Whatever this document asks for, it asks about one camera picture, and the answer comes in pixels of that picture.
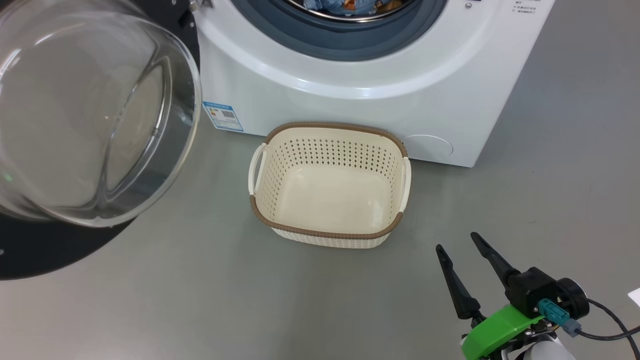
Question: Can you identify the teal right camera connector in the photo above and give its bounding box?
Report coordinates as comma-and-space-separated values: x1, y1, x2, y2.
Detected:
537, 298, 583, 337

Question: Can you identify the cream perforated plastic laundry basket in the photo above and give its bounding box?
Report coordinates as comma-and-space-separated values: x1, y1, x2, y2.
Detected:
248, 121, 413, 250

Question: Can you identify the white front-load washing machine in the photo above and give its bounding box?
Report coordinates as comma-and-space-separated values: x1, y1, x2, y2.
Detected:
192, 0, 557, 169

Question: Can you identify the dark round glass washer door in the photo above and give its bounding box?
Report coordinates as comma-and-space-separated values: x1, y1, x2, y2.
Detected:
0, 0, 204, 281

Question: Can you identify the blue energy label sticker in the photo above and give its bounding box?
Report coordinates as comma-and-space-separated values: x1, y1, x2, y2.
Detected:
202, 101, 245, 133

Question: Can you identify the large blue bear-print garment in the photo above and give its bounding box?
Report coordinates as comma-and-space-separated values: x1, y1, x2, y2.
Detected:
303, 0, 404, 16

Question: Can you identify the thin black camera cable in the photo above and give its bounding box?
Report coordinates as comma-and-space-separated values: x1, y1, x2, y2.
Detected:
586, 298, 640, 360
577, 325, 640, 342

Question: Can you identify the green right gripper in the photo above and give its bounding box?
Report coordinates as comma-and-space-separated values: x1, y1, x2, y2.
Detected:
435, 231, 546, 360

